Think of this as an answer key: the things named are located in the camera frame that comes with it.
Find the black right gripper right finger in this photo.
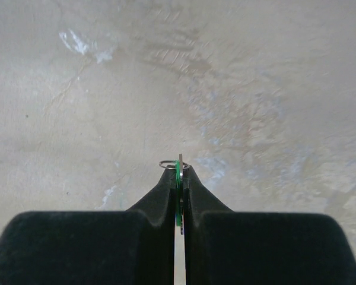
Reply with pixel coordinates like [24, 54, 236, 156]
[183, 168, 356, 284]

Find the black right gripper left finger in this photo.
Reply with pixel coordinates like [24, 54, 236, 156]
[0, 170, 176, 284]

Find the metal keyring with carabiner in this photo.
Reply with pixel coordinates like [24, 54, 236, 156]
[159, 160, 190, 170]

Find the green-capped key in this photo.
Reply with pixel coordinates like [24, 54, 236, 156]
[175, 153, 184, 235]

